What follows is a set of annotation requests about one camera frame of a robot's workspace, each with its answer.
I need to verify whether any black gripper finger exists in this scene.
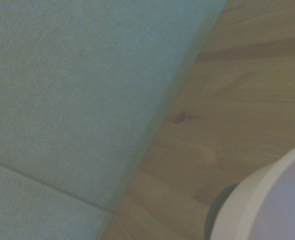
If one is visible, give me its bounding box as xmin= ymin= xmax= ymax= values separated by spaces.
xmin=204 ymin=182 xmax=240 ymax=240

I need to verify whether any pink plastic bowl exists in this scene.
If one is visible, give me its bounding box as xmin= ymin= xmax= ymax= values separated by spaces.
xmin=208 ymin=140 xmax=295 ymax=240

